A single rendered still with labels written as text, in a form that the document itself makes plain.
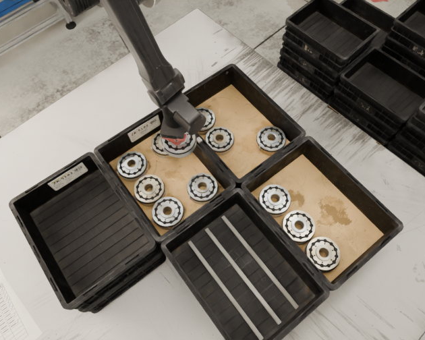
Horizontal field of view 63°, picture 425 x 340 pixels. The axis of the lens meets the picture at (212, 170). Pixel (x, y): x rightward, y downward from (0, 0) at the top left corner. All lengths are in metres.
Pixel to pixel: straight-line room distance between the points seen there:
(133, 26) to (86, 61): 2.16
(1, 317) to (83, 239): 0.38
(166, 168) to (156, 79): 0.52
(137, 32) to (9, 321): 1.05
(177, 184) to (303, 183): 0.43
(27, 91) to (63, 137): 1.28
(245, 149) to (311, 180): 0.25
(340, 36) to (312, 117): 0.77
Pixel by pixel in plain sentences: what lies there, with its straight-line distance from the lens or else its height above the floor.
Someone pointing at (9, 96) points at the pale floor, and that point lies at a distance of 2.86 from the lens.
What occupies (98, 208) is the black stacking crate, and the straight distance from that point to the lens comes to 1.23.
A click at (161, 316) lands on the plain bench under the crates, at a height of 0.70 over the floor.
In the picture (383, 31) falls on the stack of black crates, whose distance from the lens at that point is 2.63.
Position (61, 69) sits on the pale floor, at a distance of 2.85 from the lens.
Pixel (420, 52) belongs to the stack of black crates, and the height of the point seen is 0.51.
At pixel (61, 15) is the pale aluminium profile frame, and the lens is 3.03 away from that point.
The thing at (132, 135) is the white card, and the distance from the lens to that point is 1.24.
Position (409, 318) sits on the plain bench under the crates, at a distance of 1.35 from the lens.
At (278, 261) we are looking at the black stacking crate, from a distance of 1.12.
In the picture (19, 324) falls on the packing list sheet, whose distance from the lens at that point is 1.39.
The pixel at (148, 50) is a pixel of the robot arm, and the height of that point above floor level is 1.42.
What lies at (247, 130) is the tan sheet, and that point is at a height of 0.83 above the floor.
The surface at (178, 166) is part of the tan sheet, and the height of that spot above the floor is 0.83.
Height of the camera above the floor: 1.92
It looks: 64 degrees down
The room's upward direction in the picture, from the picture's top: 4 degrees counter-clockwise
